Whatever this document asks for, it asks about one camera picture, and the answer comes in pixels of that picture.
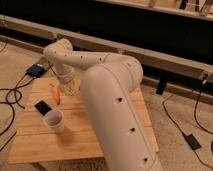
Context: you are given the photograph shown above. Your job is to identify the black power adapter box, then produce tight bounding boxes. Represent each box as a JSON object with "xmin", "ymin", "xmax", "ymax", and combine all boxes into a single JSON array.
[{"xmin": 26, "ymin": 64, "xmax": 45, "ymax": 78}]

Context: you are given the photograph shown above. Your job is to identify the long wooden beam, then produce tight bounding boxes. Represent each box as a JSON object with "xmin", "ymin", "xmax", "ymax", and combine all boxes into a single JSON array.
[{"xmin": 0, "ymin": 14, "xmax": 213, "ymax": 83}]

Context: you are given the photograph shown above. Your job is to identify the black rectangular block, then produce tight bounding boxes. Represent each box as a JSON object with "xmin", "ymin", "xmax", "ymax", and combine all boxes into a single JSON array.
[{"xmin": 34, "ymin": 101, "xmax": 51, "ymax": 116}]

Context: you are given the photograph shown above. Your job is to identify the wooden table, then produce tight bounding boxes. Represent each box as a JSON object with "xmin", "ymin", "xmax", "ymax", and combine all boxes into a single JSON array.
[{"xmin": 7, "ymin": 75, "xmax": 160, "ymax": 165}]

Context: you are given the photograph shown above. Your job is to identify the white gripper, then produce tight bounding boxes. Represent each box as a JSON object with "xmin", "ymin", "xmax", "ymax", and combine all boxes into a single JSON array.
[{"xmin": 57, "ymin": 65, "xmax": 81, "ymax": 96}]

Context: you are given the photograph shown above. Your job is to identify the orange carrot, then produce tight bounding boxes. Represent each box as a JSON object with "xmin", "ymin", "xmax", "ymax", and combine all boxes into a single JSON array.
[{"xmin": 51, "ymin": 84, "xmax": 60, "ymax": 105}]

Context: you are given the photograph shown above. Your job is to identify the black cable right side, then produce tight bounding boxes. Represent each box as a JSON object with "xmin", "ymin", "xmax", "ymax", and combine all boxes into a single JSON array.
[{"xmin": 162, "ymin": 74, "xmax": 213, "ymax": 160}]

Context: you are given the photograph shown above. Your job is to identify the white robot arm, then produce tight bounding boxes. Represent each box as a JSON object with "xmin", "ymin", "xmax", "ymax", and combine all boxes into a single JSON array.
[{"xmin": 43, "ymin": 39, "xmax": 163, "ymax": 171}]

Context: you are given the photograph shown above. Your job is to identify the black power brick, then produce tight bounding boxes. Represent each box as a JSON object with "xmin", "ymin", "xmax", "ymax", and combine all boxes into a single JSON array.
[{"xmin": 185, "ymin": 134, "xmax": 201, "ymax": 150}]

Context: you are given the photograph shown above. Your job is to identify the black floor cables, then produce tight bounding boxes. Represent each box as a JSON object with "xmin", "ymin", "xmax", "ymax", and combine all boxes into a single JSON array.
[{"xmin": 0, "ymin": 39, "xmax": 59, "ymax": 153}]

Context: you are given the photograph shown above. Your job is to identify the white ceramic cup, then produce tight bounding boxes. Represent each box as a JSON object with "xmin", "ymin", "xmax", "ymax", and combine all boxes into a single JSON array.
[{"xmin": 43, "ymin": 109, "xmax": 64, "ymax": 134}]

